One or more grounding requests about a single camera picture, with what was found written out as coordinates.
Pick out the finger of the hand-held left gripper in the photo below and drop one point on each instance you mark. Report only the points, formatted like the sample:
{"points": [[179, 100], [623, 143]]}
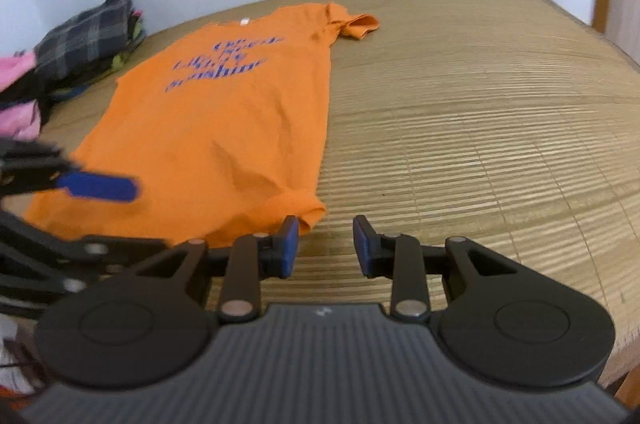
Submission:
{"points": [[60, 256], [100, 187]]}

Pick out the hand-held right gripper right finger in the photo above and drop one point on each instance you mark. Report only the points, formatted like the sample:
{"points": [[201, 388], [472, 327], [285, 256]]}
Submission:
{"points": [[362, 249]]}

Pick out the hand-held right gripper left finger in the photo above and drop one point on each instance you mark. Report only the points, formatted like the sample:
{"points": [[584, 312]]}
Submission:
{"points": [[287, 251]]}

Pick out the dark plaid garment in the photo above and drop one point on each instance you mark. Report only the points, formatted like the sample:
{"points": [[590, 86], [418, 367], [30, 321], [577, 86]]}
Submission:
{"points": [[82, 36]]}

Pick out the green garment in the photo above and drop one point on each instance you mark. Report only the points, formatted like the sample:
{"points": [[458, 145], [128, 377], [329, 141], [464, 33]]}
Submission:
{"points": [[122, 59]]}

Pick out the black garment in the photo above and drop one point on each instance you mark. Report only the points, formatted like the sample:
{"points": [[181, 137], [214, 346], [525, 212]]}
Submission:
{"points": [[27, 91]]}

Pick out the orange printed t-shirt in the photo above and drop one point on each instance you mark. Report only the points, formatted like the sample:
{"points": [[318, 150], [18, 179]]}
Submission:
{"points": [[215, 128]]}

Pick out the white cloth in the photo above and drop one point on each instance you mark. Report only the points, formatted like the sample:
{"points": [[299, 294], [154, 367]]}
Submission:
{"points": [[17, 349]]}

